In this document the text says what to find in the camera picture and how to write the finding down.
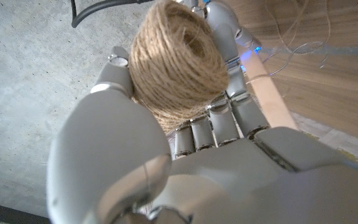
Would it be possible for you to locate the jute thread strand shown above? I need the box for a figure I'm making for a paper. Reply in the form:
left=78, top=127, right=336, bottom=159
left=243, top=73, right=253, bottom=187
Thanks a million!
left=264, top=0, right=332, bottom=77

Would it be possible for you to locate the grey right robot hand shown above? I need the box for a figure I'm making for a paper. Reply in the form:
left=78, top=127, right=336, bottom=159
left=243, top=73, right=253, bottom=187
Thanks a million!
left=234, top=27, right=263, bottom=55

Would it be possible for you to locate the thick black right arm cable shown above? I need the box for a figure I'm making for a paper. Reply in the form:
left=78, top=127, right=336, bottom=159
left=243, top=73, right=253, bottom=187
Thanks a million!
left=70, top=0, right=155, bottom=28

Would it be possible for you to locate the jute twine spool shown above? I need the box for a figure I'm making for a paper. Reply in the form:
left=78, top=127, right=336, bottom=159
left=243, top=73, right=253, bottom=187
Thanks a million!
left=128, top=0, right=229, bottom=133

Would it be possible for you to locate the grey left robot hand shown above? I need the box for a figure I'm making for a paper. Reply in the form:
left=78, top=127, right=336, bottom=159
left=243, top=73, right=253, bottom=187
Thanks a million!
left=46, top=0, right=358, bottom=224

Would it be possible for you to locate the wooden stick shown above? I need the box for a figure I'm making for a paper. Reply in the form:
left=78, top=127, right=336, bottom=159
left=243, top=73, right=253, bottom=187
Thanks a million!
left=237, top=43, right=300, bottom=130

